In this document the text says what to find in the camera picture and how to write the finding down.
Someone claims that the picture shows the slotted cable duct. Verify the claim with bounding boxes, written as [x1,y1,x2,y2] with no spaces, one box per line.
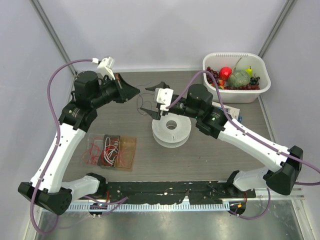
[42,202,230,212]

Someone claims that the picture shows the green netted melon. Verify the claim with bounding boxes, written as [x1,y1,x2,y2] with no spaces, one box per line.
[227,70,251,88]

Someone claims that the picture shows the dark tray white wires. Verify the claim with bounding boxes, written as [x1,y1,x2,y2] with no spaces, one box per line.
[96,134,121,169]

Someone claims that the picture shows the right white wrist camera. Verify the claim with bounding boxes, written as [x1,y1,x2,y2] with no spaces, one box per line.
[154,88,174,110]

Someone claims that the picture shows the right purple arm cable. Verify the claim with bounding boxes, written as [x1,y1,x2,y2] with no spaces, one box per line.
[166,70,320,221]

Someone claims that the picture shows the red grapes front row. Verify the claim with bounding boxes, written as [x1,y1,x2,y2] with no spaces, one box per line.
[224,84,260,91]

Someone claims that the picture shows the black grape bunch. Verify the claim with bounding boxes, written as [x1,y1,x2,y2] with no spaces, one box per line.
[250,75,260,86]

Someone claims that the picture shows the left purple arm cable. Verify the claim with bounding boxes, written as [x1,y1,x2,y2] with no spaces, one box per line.
[29,57,131,235]

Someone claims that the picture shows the clear tray red wires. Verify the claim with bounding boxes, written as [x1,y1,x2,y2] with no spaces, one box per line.
[81,133,105,166]

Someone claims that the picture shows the yellow pear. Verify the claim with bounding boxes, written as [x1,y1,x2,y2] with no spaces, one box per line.
[245,66,253,77]

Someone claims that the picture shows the white plastic cable spool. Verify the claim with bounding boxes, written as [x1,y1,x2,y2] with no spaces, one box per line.
[151,113,192,148]

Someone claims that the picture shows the blue white razor box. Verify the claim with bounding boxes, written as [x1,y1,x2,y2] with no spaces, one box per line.
[212,101,242,123]

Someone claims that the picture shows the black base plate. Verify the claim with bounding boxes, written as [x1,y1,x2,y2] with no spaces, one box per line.
[90,181,256,205]

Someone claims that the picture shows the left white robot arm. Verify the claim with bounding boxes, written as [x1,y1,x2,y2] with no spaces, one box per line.
[18,71,140,216]

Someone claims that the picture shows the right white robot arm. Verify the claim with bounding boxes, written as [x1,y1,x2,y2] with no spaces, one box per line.
[143,82,303,198]

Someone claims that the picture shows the white plastic basket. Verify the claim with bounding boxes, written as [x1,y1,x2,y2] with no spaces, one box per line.
[202,52,271,104]

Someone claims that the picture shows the red apple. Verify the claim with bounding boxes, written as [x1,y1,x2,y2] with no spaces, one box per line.
[219,66,232,81]

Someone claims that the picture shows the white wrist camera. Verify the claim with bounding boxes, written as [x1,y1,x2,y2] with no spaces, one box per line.
[97,56,116,80]
[154,88,174,110]

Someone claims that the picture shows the dark red grape bunch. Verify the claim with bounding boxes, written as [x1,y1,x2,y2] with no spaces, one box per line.
[205,65,221,85]

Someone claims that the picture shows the thin purple wire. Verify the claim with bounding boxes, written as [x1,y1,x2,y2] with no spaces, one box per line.
[136,79,154,116]

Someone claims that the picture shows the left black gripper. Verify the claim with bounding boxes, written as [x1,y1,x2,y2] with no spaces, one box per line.
[90,72,141,109]

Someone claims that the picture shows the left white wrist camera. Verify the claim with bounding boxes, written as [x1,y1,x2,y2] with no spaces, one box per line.
[97,56,116,80]

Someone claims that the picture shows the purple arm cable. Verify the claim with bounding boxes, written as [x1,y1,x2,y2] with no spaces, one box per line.
[29,57,131,235]
[166,70,320,221]

